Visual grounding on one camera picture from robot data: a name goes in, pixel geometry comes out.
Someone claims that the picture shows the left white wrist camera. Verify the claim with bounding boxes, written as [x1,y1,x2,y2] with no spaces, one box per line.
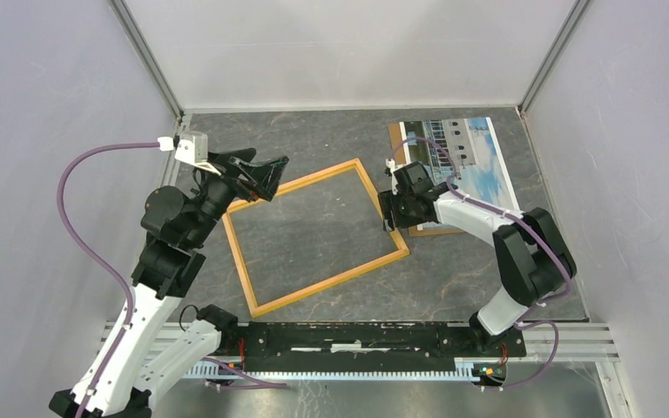
[157,131,222,176]

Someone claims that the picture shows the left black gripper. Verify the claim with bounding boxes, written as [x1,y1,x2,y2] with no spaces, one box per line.
[186,147,289,246]

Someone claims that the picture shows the aluminium rail frame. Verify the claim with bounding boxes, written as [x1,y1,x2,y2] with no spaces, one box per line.
[149,300,621,394]

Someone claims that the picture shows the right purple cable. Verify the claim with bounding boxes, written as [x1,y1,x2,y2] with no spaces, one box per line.
[392,136,573,392]

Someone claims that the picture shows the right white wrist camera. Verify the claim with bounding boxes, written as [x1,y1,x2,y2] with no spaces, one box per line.
[384,158,400,177]

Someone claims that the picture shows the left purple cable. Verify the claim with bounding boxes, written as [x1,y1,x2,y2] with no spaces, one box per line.
[57,141,163,418]

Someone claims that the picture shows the clear acrylic sheet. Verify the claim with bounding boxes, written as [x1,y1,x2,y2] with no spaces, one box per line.
[231,171,395,305]

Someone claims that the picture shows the brown backing board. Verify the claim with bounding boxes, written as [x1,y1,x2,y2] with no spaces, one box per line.
[388,123,463,237]

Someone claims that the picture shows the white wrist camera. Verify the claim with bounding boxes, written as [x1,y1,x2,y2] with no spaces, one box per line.
[384,158,400,177]
[157,131,222,176]

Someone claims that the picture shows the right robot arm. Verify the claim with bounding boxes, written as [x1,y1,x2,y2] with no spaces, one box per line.
[378,159,578,355]

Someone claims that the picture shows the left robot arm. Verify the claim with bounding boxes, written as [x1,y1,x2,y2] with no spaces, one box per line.
[49,148,289,417]

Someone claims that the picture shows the purple cable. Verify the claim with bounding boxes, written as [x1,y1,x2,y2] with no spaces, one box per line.
[392,136,573,392]
[57,141,163,418]

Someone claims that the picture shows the wooden picture frame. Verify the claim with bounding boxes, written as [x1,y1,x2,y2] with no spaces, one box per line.
[222,158,410,318]

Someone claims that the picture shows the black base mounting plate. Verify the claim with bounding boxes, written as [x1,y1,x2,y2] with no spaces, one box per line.
[215,321,527,373]

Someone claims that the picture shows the building and sky photo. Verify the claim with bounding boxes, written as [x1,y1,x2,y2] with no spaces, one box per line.
[396,117,519,209]

